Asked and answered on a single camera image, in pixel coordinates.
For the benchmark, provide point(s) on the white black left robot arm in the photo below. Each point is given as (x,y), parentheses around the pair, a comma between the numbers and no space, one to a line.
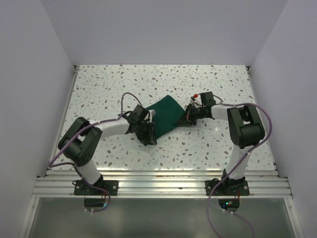
(80,141)

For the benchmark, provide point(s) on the dark green surgical cloth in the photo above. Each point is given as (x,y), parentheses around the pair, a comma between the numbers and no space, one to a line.
(167,113)

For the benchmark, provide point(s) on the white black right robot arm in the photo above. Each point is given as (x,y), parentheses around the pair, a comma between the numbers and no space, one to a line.
(246,131)

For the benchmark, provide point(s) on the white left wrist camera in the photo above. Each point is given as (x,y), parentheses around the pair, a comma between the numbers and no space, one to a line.
(151,113)

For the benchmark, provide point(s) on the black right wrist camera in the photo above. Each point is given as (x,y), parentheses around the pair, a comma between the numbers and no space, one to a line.
(207,99)

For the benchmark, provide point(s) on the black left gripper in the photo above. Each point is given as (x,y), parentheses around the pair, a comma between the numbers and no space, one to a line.
(149,137)

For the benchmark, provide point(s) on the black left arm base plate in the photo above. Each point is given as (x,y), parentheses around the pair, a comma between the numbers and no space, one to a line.
(99,188)

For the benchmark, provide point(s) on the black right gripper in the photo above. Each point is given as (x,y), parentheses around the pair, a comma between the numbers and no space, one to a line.
(187,119)

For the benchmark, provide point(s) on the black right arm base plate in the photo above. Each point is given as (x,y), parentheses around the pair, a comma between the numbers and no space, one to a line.
(229,187)

